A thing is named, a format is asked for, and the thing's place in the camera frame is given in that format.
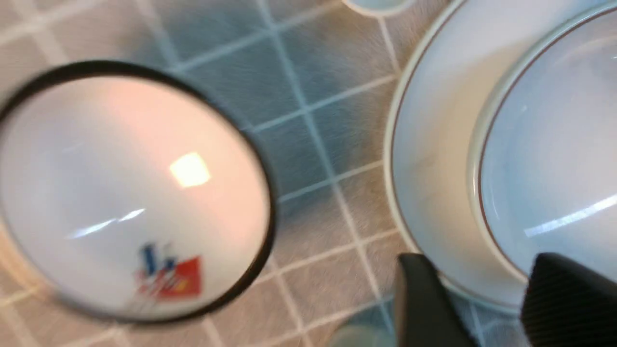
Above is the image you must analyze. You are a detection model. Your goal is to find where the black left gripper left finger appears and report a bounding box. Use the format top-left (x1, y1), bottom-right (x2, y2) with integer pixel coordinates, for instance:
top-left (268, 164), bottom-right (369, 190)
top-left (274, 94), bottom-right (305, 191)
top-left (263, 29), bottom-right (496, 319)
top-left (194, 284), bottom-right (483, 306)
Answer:
top-left (393, 254), bottom-right (477, 347)

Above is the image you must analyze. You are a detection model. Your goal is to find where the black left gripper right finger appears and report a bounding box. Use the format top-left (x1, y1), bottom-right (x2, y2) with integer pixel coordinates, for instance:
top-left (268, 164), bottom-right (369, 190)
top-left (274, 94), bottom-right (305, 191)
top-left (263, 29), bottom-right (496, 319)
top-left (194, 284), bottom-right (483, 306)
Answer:
top-left (521, 253), bottom-right (617, 347)

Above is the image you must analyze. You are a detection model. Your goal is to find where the thin-rimmed white bowl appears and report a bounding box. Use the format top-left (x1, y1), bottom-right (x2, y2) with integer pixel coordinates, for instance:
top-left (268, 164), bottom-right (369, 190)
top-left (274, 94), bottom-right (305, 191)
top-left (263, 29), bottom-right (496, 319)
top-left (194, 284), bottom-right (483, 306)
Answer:
top-left (469, 0), bottom-right (617, 281)

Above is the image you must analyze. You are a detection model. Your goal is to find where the plain white plate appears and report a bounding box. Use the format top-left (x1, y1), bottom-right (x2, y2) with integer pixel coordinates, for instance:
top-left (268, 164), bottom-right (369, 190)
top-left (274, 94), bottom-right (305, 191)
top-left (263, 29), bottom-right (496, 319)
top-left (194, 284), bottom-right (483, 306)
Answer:
top-left (384, 0), bottom-right (615, 313)

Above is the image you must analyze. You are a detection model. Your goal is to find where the grey checked tablecloth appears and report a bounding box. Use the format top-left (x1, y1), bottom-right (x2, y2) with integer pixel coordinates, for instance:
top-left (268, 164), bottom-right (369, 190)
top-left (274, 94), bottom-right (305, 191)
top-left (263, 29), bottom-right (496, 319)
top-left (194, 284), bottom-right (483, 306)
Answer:
top-left (1, 0), bottom-right (449, 347)

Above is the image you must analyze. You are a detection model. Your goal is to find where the small white printed spoon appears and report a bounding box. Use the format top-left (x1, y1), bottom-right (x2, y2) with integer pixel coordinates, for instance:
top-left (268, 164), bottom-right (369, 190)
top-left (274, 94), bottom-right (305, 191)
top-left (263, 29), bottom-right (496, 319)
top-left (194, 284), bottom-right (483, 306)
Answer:
top-left (342, 0), bottom-right (416, 17)

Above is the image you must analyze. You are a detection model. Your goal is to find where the black-rimmed white bowl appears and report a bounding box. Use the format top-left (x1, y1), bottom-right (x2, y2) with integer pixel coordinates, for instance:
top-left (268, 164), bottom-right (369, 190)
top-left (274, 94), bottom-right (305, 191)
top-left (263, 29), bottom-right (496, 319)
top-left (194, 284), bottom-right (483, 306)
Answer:
top-left (1, 61), bottom-right (276, 324)

